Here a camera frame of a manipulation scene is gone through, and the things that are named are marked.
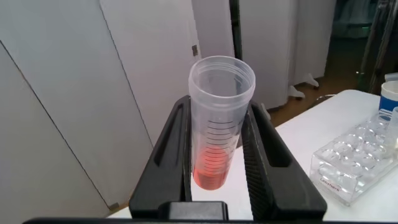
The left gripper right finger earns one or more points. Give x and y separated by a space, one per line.
280 186

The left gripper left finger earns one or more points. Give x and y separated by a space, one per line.
168 180

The test tube with red pigment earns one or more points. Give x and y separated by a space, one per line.
214 174

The clear acrylic test tube rack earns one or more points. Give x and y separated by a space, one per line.
348 174

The metal screen hinge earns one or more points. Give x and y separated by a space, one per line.
113 206
195 50

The thin metal rod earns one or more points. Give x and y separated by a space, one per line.
323 97

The white screen foot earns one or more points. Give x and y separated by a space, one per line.
311 81

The white paper cup blue sleeve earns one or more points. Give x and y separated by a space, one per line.
388 102

